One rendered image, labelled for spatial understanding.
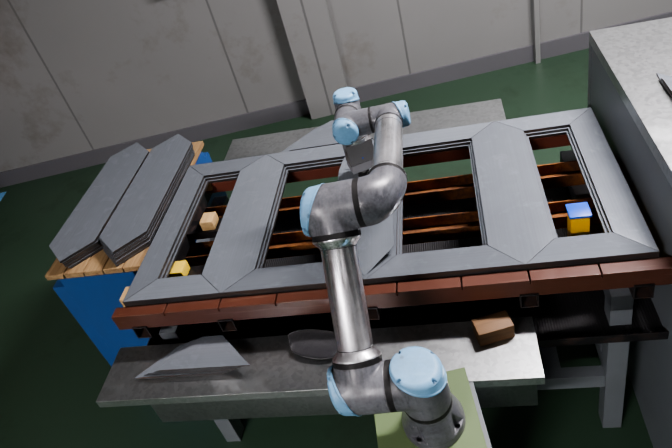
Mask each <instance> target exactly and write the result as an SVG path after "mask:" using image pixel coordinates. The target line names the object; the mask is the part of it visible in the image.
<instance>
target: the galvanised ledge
mask: <svg viewBox="0 0 672 448"><path fill-rule="evenodd" d="M510 319H511V321H512V322H513V324H514V331H515V337H512V338H509V339H505V340H502V341H498V342H495V343H492V344H488V345H485V346H480V345H479V343H478V341H477V338H476V336H475V334H474V332H473V327H472V321H465V322H452V323H439V324H426V325H413V326H399V327H386V328H373V329H371V333H372V339H373V345H374V346H375V347H376V348H378V349H379V350H380V351H381V353H382V359H383V360H387V359H392V357H393V356H394V355H395V354H396V353H397V354H398V353H399V351H400V350H401V349H403V348H406V347H412V346H418V347H423V348H426V349H428V350H430V351H432V352H433V353H434V354H436V355H437V356H438V358H439V359H440V361H441V363H442V365H443V367H444V369H445V371H450V370H454V369H459V368H463V367H465V370H466V374H467V377H468V381H469V383H470V382H473V383H474V387H475V388H484V387H503V386H522V385H541V384H545V376H544V371H543V366H542V361H541V357H540V352H539V347H538V342H537V337H536V333H535V328H534V323H533V318H532V316H531V317H518V318H510ZM227 341H228V342H229V343H230V344H231V345H232V346H233V347H234V348H235V350H236V351H237V352H238V353H239V354H240V355H241V356H242V357H243V358H244V359H245V360H246V362H247V363H248V364H249V365H250V366H241V368H237V369H233V370H231V371H230V372H226V373H225V374H218V375H200V376H182V377H164V378H146V379H134V378H135V377H136V376H138V375H139V374H141V373H142V372H143V371H145V370H146V369H147V368H149V367H150V366H152V365H153V364H154V363H156V362H157V361H159V360H160V359H161V358H163V357H164V356H165V355H167V354H168V353H170V352H171V351H172V350H174V349H175V348H177V347H178V346H179V345H183V344H186V343H176V344H163V345H149V346H136V347H123V348H120V350H119V352H118V354H117V356H116V358H115V361H114V363H113V365H112V367H111V369H110V371H109V374H108V376H107V378H106V380H105V382H104V385H103V387H102V389H101V391H100V393H99V395H98V398H97V400H96V403H97V404H98V406H99V407H100V408H101V407H120V406H139V405H158V404H178V403H197V402H216V401H235V400H254V399H273V398H292V397H311V396H330V395H329V391H328V386H327V382H328V380H327V371H328V368H329V367H330V366H332V365H333V362H332V359H333V357H332V358H329V359H311V358H306V357H302V356H300V355H298V354H295V353H294V352H292V351H291V347H290V346H289V339H288V335H281V336H268V337H255V338H242V339H228V340H227Z"/></svg>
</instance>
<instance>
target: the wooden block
mask: <svg viewBox="0 0 672 448"><path fill-rule="evenodd" d="M472 327H473V332H474V334H475V336H476V338H477V341H478V343H479V345H480V346H485V345H488V344H492V343H495V342H498V341H502V340H505V339H509V338H512V337H515V331H514V324H513V322H512V321H511V319H510V317H509V315H508V313H507V311H506V310H503V311H500V312H496V313H493V314H489V315H486V316H482V317H479V318H476V319H472Z"/></svg>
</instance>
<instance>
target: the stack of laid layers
mask: <svg viewBox="0 0 672 448"><path fill-rule="evenodd" d="M524 134H525V138H526V141H527V145H528V148H529V152H530V156H531V159H532V163H533V166H534V170H535V173H536V177H537V180H538V184H539V187H540V191H541V194H542V198H543V201H544V205H545V208H546V212H547V215H548V219H549V223H550V226H551V230H552V233H553V237H554V238H558V237H557V234H556V230H555V227H554V223H553V220H552V216H551V213H550V209H549V206H548V203H547V199H546V196H545V192H544V189H543V185H542V182H541V179H540V175H539V172H538V168H537V165H536V161H535V158H534V155H533V151H532V148H531V144H530V141H529V139H536V138H543V137H550V136H557V135H565V134H566V135H567V137H568V140H569V142H570V145H571V148H572V150H573V153H574V155H575V158H576V161H577V163H578V166H579V168H580V171H581V174H582V176H583V179H584V181H585V184H586V187H587V189H588V192H589V194H590V197H591V200H592V202H593V205H594V207H595V210H596V213H597V215H598V218H599V220H600V223H601V226H602V228H603V231H604V233H608V232H613V231H612V228H611V226H610V223H609V221H608V218H607V216H606V213H605V211H604V208H603V206H602V203H601V201H600V198H599V196H598V193H597V191H596V188H595V186H594V183H593V181H592V178H591V176H590V174H589V171H588V169H587V166H586V164H585V161H584V159H583V156H582V154H581V151H580V149H579V146H578V144H577V141H576V139H575V136H574V134H573V131H572V129H571V126H570V125H563V126H556V127H548V128H541V129H534V130H527V131H524ZM463 148H469V153H470V160H471V167H472V174H473V181H474V188H475V195H476V202H477V209H478V216H479V223H480V230H481V237H482V243H483V245H488V242H487V235H486V229H485V222H484V216H483V209H482V203H481V196H480V190H479V183H478V177H477V170H476V164H475V157H474V151H473V144H472V138H470V139H463V140H456V141H449V142H442V143H435V144H428V145H420V146H413V147H406V148H403V159H404V157H405V156H412V155H419V154H427V153H434V152H441V151H448V150H456V149H463ZM344 157H345V156H342V157H335V158H328V159H321V160H314V161H307V162H300V163H292V164H285V165H284V166H283V170H282V173H281V177H280V180H279V184H278V188H277V191H276V195H275V198H274V202H273V206H272V209H271V213H270V216H269V220H268V223H267V227H266V231H265V234H264V238H263V241H262V245H261V249H260V252H259V256H258V259H257V263H256V266H255V269H257V268H264V265H265V261H266V257H267V254H268V250H269V246H270V242H271V238H272V235H273V231H274V227H275V223H276V219H277V216H278V212H279V208H280V204H281V200H282V197H283V193H284V189H285V185H286V181H287V178H288V174H289V172H296V171H303V170H310V169H317V168H325V167H332V166H339V165H341V163H342V161H343V159H344ZM239 172H240V171H236V172H228V173H221V174H214V175H207V176H203V179H202V181H201V183H200V185H199V188H198V190H197V192H196V194H195V197H194V199H193V201H192V203H191V205H190V208H189V210H188V212H187V214H186V217H185V219H184V221H183V223H182V226H181V228H180V230H179V232H178V234H177V237H176V239H175V241H174V243H173V246H172V248H171V250H170V252H169V254H168V257H167V259H166V261H165V263H164V266H163V268H162V270H161V272H160V275H159V277H158V279H159V278H168V277H169V274H170V272H171V270H172V267H173V265H174V263H175V260H176V258H177V256H178V253H179V251H180V249H181V247H182V244H183V242H184V240H185V237H186V235H187V233H188V230H189V228H190V226H191V223H192V221H193V219H194V216H195V214H196V212H197V209H198V207H199V205H200V202H201V200H202V198H203V195H204V193H205V191H206V188H207V186H208V184H209V183H216V182H223V181H230V180H237V178H238V175H239ZM393 224H394V246H393V247H392V248H391V249H390V250H389V252H388V253H387V254H386V255H385V256H384V257H383V258H382V259H381V260H380V261H379V262H378V263H377V264H376V265H375V266H374V267H373V268H372V269H371V271H370V272H369V273H368V274H367V275H365V276H364V275H363V274H362V273H361V274H362V279H364V280H363V285H370V284H381V283H391V282H396V284H398V282H402V281H413V280H424V279H435V278H446V277H456V276H460V278H462V276H467V275H478V274H489V273H500V272H511V271H521V270H527V272H529V270H532V269H543V268H554V267H565V266H576V265H586V264H598V265H599V263H608V262H619V261H630V260H641V259H652V258H659V252H650V253H640V254H629V255H619V256H608V257H597V258H587V259H576V260H566V261H555V262H544V263H534V264H523V265H513V266H502V267H491V268H481V269H470V270H459V271H449V272H438V273H428V274H417V275H406V276H396V277H385V278H375V279H367V278H368V277H369V276H370V275H372V274H373V273H374V272H375V271H377V270H378V269H379V268H380V267H382V266H383V265H384V264H385V263H387V262H388V261H389V260H390V259H392V258H393V257H394V256H395V255H397V254H403V200H402V201H401V203H400V205H399V206H398V208H397V209H396V210H395V211H394V212H393ZM326 288H327V287H326V283H322V284H311V285H300V286H290V287H279V288H269V289H258V290H247V291H237V292H226V293H216V294H205V295H194V296H184V297H173V298H163V299H152V300H141V301H131V302H123V304H124V305H125V307H131V306H142V305H153V304H164V303H167V304H168V303H175V302H185V301H196V300H207V299H218V298H221V300H222V298H229V297H240V296H250V295H261V294H272V293H277V295H278V293H283V292H294V291H305V290H316V289H326Z"/></svg>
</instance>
